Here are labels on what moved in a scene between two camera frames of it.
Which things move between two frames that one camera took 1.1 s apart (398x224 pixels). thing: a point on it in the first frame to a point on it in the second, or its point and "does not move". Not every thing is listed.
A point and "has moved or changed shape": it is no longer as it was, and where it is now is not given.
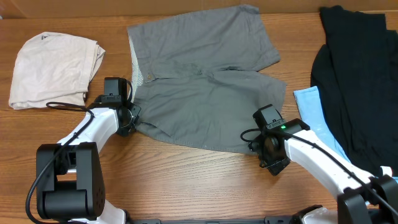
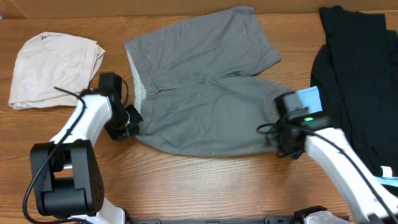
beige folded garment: (52, 68) does not move
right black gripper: (277, 167) to (295, 153)
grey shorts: (194, 73) has moved or changed shape
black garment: (354, 73) does not move
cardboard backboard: (134, 8) does not move
